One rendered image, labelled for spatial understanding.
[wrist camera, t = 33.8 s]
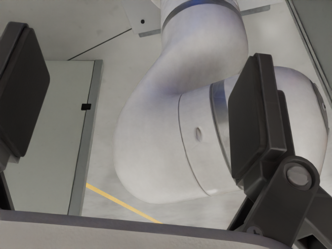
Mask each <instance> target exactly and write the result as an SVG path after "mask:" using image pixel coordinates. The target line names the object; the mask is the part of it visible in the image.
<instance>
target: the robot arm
mask: <svg viewBox="0 0 332 249"><path fill-rule="evenodd" d="M151 1H152V2H153V3H154V4H155V5H156V6H157V7H158V8H159V9H161V55H160V56H159V57H158V59H157V60H156V61H155V63H154V64H153V65H152V66H151V68H150V69H149V70H148V72H147V73H146V74H145V75H144V77H143V78H142V80H141V81H140V82H139V84H138V85H137V86H136V88H135V89H134V91H133V92H132V94H131V95H130V97H129V98H128V100H127V101H126V103H125V105H124V107H123V108H122V110H121V112H120V115H119V117H118V119H117V122H116V125H115V129H114V133H113V139H112V158H113V163H114V168H115V171H116V174H117V176H118V178H119V180H120V182H121V183H122V185H123V186H124V187H125V188H126V189H127V190H128V191H129V192H130V193H131V194H132V195H133V196H135V197H136V198H138V199H140V200H142V201H144V202H147V203H151V204H172V203H179V202H185V201H191V200H196V199H201V198H206V197H211V196H216V195H221V194H226V193H231V192H236V191H241V190H244V194H245V195H246V198H245V199H244V201H243V203H242V204H241V206H240V208H239V209H238V211H237V213H236V214H235V216H234V218H233V220H232V221H231V223H230V225H229V226H228V228H227V230H222V229H212V228H202V227H192V226H182V225H172V224H161V223H152V222H141V221H130V220H119V219H108V218H97V217H86V216H75V215H63V214H53V213H41V212H30V211H17V210H15V208H14V205H13V202H12V198H11V195H10V192H9V189H8V185H7V182H6V179H5V175H4V173H3V171H4V170H5V169H6V166H7V163H15V164H18V163H19V160H20V157H24V156H25V155H26V152H27V149H28V146H29V144H30V141H31V138H32V135H33V132H34V129H35V126H36V123H37V120H38V117H39V114H40V111H41V108H42V104H43V102H44V99H45V96H46V93H47V90H48V87H49V83H50V75H49V72H48V69H47V66H46V63H45V60H44V57H43V54H42V51H41V48H40V45H39V42H38V40H37V37H36V34H35V31H34V29H33V28H30V27H29V25H28V24H27V23H20V22H13V21H10V22H8V24H7V26H6V28H5V30H4V32H3V34H2V36H1V38H0V249H332V196H331V195H330V194H328V193H327V192H326V191H325V190H324V189H323V188H322V187H321V186H320V176H321V172H322V168H323V164H324V160H325V156H326V150H327V145H328V135H330V128H329V126H328V117H327V111H326V106H325V104H324V101H323V98H322V96H321V94H320V92H319V90H318V89H319V88H318V86H317V85H316V84H315V83H313V82H312V81H311V80H310V79H309V78H308V77H306V76H305V75H304V74H303V73H301V72H299V71H297V70H294V69H292V68H288V67H281V66H274V65H273V59H272V55H271V54H263V53H255V54H254V56H249V57H248V53H249V44H248V38H247V34H246V30H245V26H244V22H243V19H242V15H241V12H240V8H239V5H238V1H237V0H151ZM241 70H242V71H241ZM240 71H241V73H240V74H238V73H239V72H240Z"/></svg>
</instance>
